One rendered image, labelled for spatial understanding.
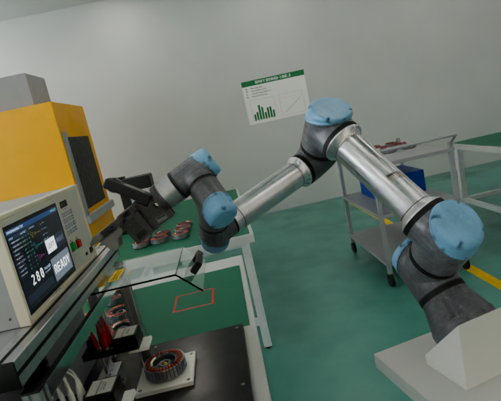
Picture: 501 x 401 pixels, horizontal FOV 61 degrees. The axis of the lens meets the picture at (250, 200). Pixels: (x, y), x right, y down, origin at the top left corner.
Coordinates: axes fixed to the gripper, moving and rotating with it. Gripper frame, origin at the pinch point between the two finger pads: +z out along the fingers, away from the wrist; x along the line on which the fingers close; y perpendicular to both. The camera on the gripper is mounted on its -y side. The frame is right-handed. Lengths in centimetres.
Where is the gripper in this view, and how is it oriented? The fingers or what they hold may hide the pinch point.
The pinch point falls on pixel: (93, 239)
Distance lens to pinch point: 111.9
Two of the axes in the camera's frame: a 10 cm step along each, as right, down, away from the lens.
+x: -0.8, -1.7, 9.8
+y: 6.0, 7.8, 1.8
